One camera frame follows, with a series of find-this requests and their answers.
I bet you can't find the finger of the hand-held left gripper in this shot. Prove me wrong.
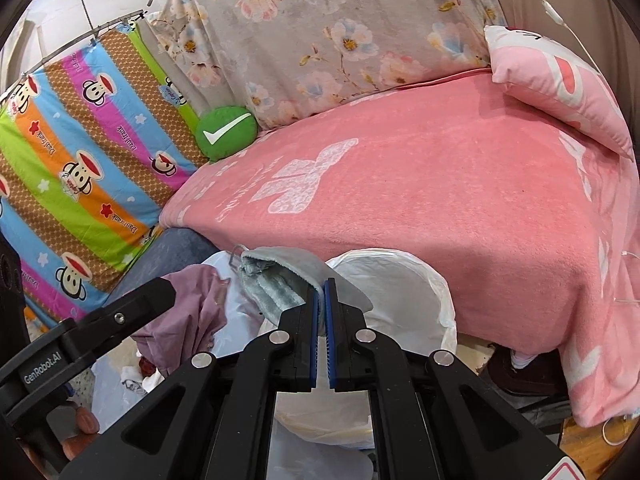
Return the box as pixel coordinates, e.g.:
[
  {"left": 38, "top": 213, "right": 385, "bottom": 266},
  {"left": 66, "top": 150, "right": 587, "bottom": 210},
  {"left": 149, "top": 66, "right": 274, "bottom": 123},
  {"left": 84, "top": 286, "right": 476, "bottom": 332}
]
[{"left": 62, "top": 276, "right": 177, "bottom": 361}]

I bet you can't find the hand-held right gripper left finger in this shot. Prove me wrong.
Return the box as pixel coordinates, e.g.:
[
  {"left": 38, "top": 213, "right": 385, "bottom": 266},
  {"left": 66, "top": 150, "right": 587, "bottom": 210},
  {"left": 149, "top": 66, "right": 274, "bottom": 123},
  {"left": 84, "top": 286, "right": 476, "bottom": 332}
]
[{"left": 60, "top": 280, "right": 322, "bottom": 480}]

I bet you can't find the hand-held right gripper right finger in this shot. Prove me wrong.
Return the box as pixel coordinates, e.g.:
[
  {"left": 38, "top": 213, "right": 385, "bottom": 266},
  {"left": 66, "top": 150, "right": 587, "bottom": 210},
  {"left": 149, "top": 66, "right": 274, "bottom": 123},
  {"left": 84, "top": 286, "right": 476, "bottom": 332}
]
[{"left": 324, "top": 277, "right": 576, "bottom": 480}]

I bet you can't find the lilac cloth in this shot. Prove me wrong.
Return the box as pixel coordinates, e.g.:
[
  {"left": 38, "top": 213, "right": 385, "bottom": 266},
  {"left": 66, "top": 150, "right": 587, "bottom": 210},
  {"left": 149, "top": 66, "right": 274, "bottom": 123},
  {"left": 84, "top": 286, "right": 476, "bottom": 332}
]
[{"left": 131, "top": 264, "right": 236, "bottom": 378}]

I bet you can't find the bin with white bag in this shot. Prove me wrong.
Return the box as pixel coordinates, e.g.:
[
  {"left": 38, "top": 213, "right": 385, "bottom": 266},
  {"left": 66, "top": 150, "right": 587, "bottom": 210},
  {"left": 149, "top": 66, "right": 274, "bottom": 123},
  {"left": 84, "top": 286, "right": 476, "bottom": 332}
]
[{"left": 272, "top": 249, "right": 458, "bottom": 453}]

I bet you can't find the person's left hand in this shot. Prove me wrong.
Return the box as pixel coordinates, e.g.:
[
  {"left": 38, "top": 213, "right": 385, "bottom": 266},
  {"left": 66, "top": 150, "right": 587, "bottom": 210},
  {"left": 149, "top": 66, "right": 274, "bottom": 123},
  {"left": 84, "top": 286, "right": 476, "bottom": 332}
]
[{"left": 20, "top": 404, "right": 103, "bottom": 476}]

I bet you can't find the light blue printed cloth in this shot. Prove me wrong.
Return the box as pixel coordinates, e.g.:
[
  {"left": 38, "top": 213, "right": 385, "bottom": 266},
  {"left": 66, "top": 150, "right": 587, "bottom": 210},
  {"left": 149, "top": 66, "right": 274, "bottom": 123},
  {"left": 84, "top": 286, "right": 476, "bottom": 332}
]
[{"left": 90, "top": 251, "right": 376, "bottom": 480}]

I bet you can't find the pink blanket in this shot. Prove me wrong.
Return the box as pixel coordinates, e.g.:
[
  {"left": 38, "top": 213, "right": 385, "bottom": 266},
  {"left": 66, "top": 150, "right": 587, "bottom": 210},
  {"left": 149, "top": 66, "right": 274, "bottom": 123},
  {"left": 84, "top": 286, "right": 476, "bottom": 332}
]
[{"left": 159, "top": 67, "right": 640, "bottom": 428}]

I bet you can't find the colourful monkey cartoon pillow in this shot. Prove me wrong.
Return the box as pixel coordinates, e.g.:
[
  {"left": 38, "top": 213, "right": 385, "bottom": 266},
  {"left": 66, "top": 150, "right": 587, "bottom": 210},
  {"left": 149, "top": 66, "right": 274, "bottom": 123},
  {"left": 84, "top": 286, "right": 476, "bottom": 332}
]
[{"left": 0, "top": 22, "right": 211, "bottom": 331}]

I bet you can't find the dark maroon object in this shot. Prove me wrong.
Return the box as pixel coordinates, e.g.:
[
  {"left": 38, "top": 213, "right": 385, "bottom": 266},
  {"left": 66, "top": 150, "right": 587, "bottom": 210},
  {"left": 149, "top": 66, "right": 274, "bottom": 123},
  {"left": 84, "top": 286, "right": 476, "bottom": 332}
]
[{"left": 487, "top": 345, "right": 568, "bottom": 397}]

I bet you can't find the green round cushion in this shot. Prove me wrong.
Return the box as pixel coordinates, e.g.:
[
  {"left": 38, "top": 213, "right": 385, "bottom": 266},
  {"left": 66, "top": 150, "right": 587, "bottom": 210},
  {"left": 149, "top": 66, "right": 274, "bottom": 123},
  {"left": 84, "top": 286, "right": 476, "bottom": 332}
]
[{"left": 194, "top": 104, "right": 258, "bottom": 162}]

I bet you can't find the grey floral sheet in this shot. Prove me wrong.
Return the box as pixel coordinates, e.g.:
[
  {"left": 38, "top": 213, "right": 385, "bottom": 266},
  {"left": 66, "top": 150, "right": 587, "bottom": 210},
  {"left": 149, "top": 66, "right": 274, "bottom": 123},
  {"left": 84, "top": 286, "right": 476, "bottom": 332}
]
[{"left": 147, "top": 0, "right": 506, "bottom": 131}]

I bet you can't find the pink pillow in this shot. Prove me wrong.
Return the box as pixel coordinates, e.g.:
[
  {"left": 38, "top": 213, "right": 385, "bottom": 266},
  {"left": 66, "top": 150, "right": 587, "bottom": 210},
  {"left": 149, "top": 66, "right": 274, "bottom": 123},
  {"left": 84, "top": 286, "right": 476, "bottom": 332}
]
[{"left": 482, "top": 24, "right": 636, "bottom": 161}]

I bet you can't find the thin white cable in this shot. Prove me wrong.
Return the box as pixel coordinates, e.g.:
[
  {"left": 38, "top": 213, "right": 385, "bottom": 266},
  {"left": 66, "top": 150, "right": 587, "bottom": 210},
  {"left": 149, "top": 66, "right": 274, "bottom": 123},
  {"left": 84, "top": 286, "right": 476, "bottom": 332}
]
[{"left": 601, "top": 400, "right": 640, "bottom": 447}]

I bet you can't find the white cable with switch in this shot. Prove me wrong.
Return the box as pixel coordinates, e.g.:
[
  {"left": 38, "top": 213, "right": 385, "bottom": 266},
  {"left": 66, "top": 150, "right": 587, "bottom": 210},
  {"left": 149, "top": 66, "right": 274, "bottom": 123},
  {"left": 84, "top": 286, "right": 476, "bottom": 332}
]
[{"left": 520, "top": 0, "right": 601, "bottom": 71}]

